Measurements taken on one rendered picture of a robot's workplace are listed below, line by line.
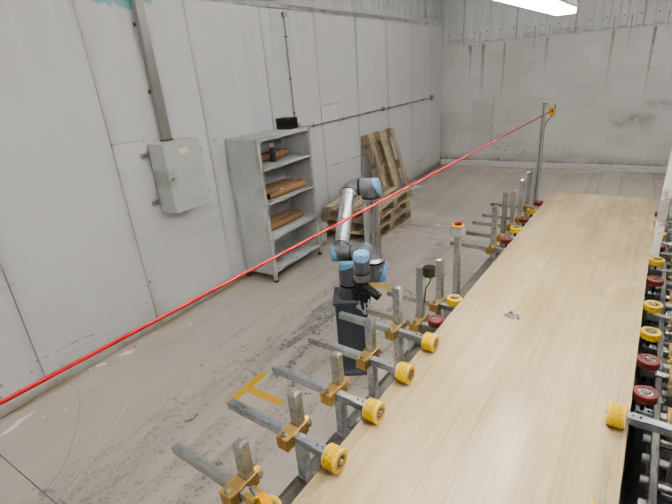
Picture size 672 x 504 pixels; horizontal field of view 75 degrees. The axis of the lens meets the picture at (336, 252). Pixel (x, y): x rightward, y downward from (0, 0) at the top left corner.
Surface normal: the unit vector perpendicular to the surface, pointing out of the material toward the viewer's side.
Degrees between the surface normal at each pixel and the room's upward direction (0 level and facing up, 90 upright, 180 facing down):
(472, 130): 90
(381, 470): 0
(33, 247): 90
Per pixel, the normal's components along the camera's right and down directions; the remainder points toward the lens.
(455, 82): -0.54, 0.36
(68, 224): 0.84, 0.14
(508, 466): -0.07, -0.92
